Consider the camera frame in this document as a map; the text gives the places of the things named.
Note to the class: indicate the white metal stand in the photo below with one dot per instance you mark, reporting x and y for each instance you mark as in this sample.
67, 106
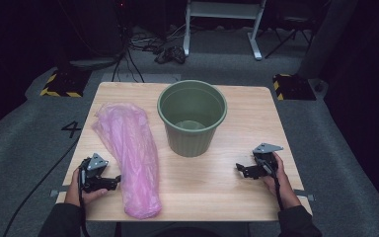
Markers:
222, 10

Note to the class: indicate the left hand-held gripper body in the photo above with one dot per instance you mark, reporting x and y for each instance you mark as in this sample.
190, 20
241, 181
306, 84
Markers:
93, 163

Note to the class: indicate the grey curtain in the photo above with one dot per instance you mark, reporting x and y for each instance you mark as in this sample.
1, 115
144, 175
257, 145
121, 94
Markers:
329, 36

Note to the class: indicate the person's right hand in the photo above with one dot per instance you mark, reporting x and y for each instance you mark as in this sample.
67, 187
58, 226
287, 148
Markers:
284, 187

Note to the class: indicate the green plastic bin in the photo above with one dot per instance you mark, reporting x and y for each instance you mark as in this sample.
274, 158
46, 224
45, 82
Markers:
190, 144

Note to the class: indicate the black yellow striped floor plate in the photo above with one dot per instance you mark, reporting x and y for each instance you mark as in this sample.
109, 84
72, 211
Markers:
65, 84
294, 87

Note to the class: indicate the grey table bracket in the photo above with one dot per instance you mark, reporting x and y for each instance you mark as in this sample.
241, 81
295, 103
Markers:
57, 192
306, 196

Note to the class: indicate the black tripod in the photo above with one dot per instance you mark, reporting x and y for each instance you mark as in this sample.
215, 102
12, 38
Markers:
291, 21

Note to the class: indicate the person's left hand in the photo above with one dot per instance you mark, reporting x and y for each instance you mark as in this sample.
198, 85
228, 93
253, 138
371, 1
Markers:
74, 194

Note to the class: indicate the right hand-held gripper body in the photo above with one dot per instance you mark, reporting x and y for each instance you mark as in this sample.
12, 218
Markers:
266, 164

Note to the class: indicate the pink plastic bag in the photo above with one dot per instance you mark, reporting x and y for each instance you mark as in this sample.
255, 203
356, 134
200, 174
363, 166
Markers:
131, 154

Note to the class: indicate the dark cloth bundle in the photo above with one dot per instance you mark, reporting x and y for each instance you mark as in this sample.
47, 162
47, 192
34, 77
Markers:
171, 54

